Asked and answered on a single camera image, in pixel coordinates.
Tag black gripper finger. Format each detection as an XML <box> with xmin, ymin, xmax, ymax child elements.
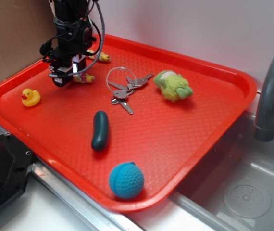
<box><xmin>73</xmin><ymin>54</ymin><xmax>86</xmax><ymax>74</ymax></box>
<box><xmin>49</xmin><ymin>58</ymin><xmax>73</xmax><ymax>87</ymax></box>

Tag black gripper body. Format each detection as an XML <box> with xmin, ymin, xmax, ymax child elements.
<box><xmin>39</xmin><ymin>17</ymin><xmax>96</xmax><ymax>63</ymax></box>

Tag multicolored braided rope toy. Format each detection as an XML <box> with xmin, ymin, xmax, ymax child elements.
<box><xmin>72</xmin><ymin>50</ymin><xmax>112</xmax><ymax>84</ymax></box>

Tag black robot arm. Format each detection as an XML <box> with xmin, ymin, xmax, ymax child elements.
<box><xmin>40</xmin><ymin>0</ymin><xmax>96</xmax><ymax>87</ymax></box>

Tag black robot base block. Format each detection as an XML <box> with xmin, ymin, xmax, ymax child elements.
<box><xmin>0</xmin><ymin>134</ymin><xmax>35</xmax><ymax>210</ymax></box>

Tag yellow rubber duck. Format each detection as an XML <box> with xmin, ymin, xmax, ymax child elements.
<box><xmin>22</xmin><ymin>88</ymin><xmax>41</xmax><ymax>107</ymax></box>

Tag brown cardboard panel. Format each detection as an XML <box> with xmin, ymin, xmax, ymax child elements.
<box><xmin>0</xmin><ymin>0</ymin><xmax>56</xmax><ymax>83</ymax></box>

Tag dark green toy cucumber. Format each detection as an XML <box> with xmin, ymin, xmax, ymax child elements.
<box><xmin>91</xmin><ymin>111</ymin><xmax>110</xmax><ymax>152</ymax></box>

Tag red plastic tray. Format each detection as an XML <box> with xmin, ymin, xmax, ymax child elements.
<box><xmin>0</xmin><ymin>35</ymin><xmax>257</xmax><ymax>212</ymax></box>

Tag green plush toy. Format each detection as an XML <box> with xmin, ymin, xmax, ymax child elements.
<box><xmin>154</xmin><ymin>70</ymin><xmax>193</xmax><ymax>102</ymax></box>

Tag blue dimpled ball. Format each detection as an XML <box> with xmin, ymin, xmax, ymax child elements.
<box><xmin>109</xmin><ymin>162</ymin><xmax>145</xmax><ymax>200</ymax></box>

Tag grey toy faucet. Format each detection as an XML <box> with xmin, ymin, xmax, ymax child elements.
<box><xmin>254</xmin><ymin>35</ymin><xmax>274</xmax><ymax>142</ymax></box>

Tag grey toy sink basin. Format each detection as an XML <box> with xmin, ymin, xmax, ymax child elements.
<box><xmin>170</xmin><ymin>112</ymin><xmax>274</xmax><ymax>231</ymax></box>

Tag grey braided cable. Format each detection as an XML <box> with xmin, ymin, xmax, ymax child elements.
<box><xmin>48</xmin><ymin>0</ymin><xmax>106</xmax><ymax>79</ymax></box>

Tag silver keys on ring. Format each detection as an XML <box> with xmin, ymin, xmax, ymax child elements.
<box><xmin>106</xmin><ymin>66</ymin><xmax>154</xmax><ymax>115</ymax></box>

